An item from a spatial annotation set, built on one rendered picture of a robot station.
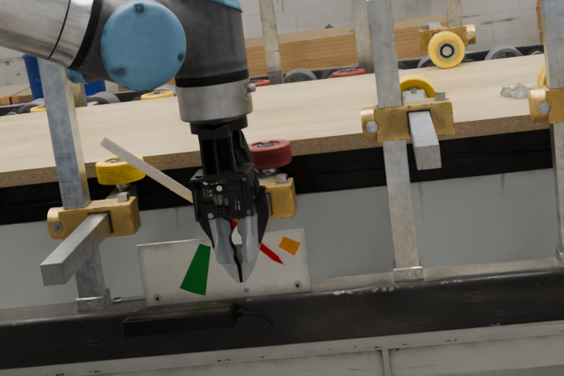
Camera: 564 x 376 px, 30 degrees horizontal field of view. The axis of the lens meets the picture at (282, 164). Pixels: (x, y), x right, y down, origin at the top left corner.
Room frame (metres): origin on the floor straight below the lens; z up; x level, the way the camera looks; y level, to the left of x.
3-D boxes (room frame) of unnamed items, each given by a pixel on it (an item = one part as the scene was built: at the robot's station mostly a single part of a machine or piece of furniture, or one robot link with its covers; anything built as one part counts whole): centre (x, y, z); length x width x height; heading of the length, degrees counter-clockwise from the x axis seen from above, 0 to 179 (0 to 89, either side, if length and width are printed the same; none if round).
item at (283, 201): (1.58, 0.05, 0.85); 0.13 x 0.06 x 0.05; 84
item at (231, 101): (1.27, 0.07, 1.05); 0.10 x 0.09 x 0.05; 83
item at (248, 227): (1.26, 0.06, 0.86); 0.06 x 0.03 x 0.09; 173
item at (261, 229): (1.28, 0.05, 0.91); 0.05 x 0.02 x 0.09; 83
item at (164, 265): (1.56, 0.11, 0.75); 0.26 x 0.01 x 0.10; 84
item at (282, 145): (1.71, 0.02, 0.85); 0.08 x 0.08 x 0.11
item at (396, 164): (1.55, -0.17, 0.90); 0.03 x 0.03 x 0.48; 84
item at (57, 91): (1.61, 0.33, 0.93); 0.03 x 0.03 x 0.48; 84
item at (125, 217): (1.60, 0.30, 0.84); 0.13 x 0.06 x 0.05; 84
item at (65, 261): (1.54, 0.29, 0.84); 0.43 x 0.03 x 0.04; 174
